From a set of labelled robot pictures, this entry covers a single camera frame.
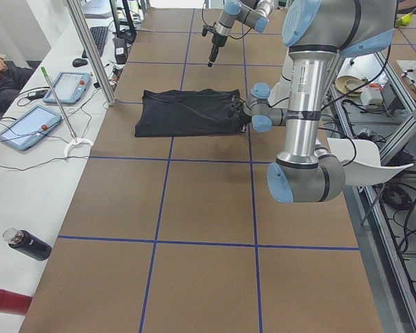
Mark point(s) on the black box with label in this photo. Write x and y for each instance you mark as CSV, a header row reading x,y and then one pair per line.
x,y
120,50

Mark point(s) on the upper teach pendant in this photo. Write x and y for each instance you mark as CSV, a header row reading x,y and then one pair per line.
x,y
71,86

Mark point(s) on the black graphic t-shirt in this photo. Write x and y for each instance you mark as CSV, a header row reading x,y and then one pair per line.
x,y
176,113

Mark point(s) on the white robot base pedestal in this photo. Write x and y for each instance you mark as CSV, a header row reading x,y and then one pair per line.
x,y
280,92

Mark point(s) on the white power adapter box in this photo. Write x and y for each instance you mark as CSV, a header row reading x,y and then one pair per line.
x,y
371,96

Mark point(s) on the long metal reacher stick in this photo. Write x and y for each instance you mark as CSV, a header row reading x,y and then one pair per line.
x,y
57,100

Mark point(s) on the white plastic chair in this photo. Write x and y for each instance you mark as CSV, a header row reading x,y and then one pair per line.
x,y
365,169

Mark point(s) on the black computer mouse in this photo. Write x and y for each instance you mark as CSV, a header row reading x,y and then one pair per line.
x,y
79,62

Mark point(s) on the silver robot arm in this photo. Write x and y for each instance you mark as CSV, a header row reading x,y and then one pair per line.
x,y
314,33
253,14

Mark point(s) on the green banana toy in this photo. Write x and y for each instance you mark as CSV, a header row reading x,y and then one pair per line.
x,y
404,20

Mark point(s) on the teach pendant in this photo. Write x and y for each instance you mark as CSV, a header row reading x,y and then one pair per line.
x,y
30,128
71,86

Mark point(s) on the black water bottle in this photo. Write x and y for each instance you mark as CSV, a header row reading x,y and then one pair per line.
x,y
26,243

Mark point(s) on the red bottle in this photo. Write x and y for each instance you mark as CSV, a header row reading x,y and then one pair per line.
x,y
14,303

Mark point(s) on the lower teach pendant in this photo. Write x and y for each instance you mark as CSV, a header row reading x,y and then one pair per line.
x,y
30,128

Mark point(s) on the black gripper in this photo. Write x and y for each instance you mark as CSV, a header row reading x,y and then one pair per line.
x,y
240,109
215,42

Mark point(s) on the black computer keyboard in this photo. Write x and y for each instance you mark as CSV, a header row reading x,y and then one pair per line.
x,y
99,35

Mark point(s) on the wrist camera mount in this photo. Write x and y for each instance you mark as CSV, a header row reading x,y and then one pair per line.
x,y
235,107
208,28

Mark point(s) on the wooden bowls stack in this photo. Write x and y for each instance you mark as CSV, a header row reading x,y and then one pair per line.
x,y
344,84

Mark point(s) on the white curved hook piece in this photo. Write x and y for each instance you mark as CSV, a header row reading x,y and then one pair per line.
x,y
74,143

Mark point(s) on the aluminium frame post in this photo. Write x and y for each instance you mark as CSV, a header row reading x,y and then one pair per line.
x,y
89,46

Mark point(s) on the seated person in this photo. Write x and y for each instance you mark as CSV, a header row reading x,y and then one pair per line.
x,y
12,81

